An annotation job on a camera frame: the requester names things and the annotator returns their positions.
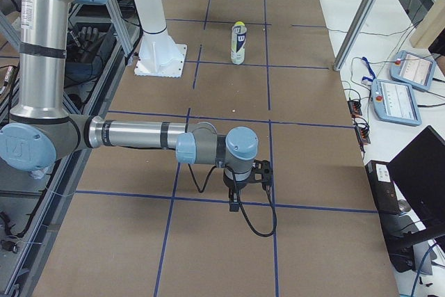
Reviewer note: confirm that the tennis ball can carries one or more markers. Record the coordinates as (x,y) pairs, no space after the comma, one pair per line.
(238,40)

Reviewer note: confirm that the orange black connector lower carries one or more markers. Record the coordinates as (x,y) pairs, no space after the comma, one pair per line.
(362,133)

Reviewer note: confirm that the orange black connector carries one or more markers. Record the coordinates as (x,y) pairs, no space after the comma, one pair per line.
(362,133)
(355,107)

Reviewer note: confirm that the orange black connector upper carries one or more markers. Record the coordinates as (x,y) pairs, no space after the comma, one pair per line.
(355,107)

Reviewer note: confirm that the black computer box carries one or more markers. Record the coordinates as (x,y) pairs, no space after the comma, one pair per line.
(397,226)

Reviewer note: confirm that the black monitor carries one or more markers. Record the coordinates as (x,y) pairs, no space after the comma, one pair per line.
(418,172)

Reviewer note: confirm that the near teach pendant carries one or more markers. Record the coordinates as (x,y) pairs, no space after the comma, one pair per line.
(395,102)

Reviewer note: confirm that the teach pendant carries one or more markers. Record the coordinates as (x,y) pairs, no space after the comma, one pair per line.
(413,69)
(395,102)

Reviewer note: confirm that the far teach pendant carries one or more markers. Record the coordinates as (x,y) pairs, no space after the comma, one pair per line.
(413,69)

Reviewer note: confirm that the wooden board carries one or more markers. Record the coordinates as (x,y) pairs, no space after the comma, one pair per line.
(430,27)

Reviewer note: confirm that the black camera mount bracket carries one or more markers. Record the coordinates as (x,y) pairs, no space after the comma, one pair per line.
(262,173)

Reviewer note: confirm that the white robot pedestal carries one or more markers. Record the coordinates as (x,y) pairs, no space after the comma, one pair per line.
(159,55)

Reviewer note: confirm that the aluminium frame post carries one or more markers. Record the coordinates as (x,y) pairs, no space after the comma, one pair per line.
(352,33)

